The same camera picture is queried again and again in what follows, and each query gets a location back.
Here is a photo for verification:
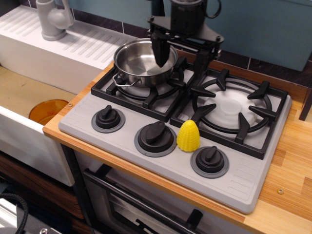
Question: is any white right burner plate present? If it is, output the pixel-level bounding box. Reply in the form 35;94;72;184
197;83;259;129

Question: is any oven door with black handle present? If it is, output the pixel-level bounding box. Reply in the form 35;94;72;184
82;165;203;234

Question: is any black left burner grate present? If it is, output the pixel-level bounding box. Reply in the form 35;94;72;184
91;57;193;122

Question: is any black middle stove knob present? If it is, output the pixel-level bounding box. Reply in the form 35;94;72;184
134;121;177;157

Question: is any black left stove knob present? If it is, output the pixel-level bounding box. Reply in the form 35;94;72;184
91;105;126;134

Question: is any yellow toy corn cob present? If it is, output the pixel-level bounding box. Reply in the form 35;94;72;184
176;120;200;152

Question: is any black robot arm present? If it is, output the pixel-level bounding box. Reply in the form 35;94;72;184
148;0;224;78

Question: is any grey toy stove top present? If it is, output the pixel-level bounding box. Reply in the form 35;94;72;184
58;64;292;213

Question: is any black gripper with plate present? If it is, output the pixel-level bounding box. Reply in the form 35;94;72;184
148;2;224;78

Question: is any black right stove knob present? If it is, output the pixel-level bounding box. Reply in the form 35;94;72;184
191;146;230;179

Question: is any stainless steel pot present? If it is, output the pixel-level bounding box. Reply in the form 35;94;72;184
113;39;178;87

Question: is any white toy sink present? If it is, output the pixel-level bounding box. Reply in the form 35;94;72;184
0;5;132;186

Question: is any black burner grate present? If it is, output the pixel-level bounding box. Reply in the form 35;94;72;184
170;69;289;159
91;57;193;122

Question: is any black stove knob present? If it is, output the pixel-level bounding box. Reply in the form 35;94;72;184
134;121;177;157
191;146;230;179
91;105;126;134

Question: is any black braided cable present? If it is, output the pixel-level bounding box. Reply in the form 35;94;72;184
0;193;29;234

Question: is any black right burner grate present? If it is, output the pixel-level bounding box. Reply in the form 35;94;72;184
170;69;289;159

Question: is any orange plastic bowl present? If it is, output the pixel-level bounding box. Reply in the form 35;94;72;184
28;99;69;125

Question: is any grey toy faucet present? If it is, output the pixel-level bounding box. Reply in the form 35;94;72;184
36;0;74;41

